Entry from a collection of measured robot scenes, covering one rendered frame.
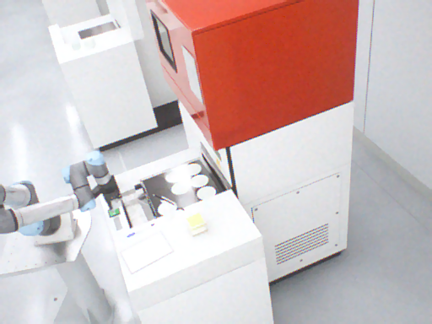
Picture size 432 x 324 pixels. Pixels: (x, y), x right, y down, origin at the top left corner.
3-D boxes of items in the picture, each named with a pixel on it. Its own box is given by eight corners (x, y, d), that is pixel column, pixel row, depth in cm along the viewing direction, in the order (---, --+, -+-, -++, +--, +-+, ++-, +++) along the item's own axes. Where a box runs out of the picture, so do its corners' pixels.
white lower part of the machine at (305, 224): (286, 182, 364) (280, 95, 312) (347, 256, 303) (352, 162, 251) (204, 215, 350) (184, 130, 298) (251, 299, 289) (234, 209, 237)
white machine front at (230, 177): (188, 128, 298) (175, 74, 273) (239, 207, 237) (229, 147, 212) (183, 130, 298) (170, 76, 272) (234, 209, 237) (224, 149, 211)
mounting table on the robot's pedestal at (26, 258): (7, 290, 236) (-5, 274, 227) (26, 226, 270) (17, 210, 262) (94, 274, 235) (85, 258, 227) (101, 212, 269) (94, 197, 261)
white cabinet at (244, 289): (214, 233, 335) (195, 146, 283) (277, 347, 263) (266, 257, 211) (131, 267, 323) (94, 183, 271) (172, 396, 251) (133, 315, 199)
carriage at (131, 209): (135, 191, 255) (133, 186, 253) (153, 234, 227) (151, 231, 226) (121, 196, 253) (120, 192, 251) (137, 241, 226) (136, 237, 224)
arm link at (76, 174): (67, 191, 201) (91, 181, 203) (58, 166, 202) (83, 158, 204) (70, 191, 209) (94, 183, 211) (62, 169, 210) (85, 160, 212)
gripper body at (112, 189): (122, 198, 221) (116, 180, 213) (105, 205, 219) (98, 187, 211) (119, 189, 226) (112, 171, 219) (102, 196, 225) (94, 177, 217)
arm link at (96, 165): (82, 153, 207) (99, 147, 209) (89, 171, 214) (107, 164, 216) (84, 163, 201) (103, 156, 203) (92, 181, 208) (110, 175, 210)
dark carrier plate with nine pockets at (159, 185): (199, 159, 260) (199, 159, 260) (222, 197, 235) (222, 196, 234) (142, 180, 254) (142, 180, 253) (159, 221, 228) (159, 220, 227)
